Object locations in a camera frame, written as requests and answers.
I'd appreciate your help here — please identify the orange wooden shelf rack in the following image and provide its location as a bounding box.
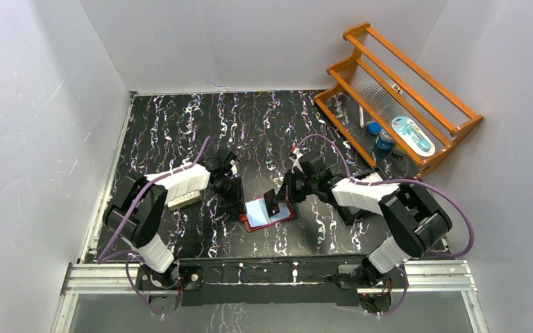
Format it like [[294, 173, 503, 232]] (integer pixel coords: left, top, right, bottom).
[[314, 23, 483, 178]]

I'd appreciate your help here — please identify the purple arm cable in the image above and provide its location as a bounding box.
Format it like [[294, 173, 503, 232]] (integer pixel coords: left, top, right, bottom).
[[294, 133, 475, 317], [96, 135, 217, 318]]

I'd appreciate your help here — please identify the red card holder wallet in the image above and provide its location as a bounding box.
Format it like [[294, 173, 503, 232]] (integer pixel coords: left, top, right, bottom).
[[239, 198, 294, 232]]

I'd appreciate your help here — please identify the black plastic card box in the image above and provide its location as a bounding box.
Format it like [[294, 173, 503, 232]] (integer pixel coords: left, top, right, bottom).
[[330, 176, 397, 225]]

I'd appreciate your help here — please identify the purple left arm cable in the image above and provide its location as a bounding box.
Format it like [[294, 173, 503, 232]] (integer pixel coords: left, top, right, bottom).
[[96, 135, 217, 318]]

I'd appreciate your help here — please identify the stack of white cards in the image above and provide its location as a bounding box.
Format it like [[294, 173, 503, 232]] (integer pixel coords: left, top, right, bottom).
[[354, 169, 383, 182]]

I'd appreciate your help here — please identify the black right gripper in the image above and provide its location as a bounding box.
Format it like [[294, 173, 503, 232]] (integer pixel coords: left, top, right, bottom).
[[273, 169, 317, 203]]

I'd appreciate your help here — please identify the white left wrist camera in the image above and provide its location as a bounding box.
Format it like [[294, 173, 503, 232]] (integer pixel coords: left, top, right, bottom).
[[228, 158, 239, 178]]

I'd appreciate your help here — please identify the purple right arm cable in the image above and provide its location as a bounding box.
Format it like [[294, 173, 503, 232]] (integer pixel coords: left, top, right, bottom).
[[294, 133, 475, 317]]

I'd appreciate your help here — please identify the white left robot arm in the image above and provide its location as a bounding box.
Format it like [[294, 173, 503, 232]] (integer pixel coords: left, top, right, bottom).
[[103, 148, 246, 289]]

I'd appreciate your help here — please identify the white pen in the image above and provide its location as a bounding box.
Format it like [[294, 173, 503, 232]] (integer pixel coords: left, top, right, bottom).
[[359, 106, 365, 128]]

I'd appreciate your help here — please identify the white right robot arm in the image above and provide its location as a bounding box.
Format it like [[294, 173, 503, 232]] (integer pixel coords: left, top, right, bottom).
[[264, 153, 452, 287]]

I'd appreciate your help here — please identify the beige rectangular remote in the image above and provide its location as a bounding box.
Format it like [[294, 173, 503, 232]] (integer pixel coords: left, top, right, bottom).
[[167, 191, 201, 211]]

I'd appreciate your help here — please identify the small blue block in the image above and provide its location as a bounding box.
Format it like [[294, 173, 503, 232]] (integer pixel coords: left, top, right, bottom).
[[365, 121, 382, 136]]

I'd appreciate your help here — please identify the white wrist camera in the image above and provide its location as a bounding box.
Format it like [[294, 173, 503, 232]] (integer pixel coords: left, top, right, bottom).
[[289, 147, 303, 173], [228, 158, 239, 178]]

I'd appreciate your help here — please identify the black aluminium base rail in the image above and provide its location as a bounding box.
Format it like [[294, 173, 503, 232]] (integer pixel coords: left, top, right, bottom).
[[62, 250, 479, 318]]

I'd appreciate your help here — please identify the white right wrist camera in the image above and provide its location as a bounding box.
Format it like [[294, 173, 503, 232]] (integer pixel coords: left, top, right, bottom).
[[289, 147, 303, 173]]

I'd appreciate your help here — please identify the credit card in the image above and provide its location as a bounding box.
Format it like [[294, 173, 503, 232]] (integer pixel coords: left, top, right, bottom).
[[264, 194, 279, 216]]

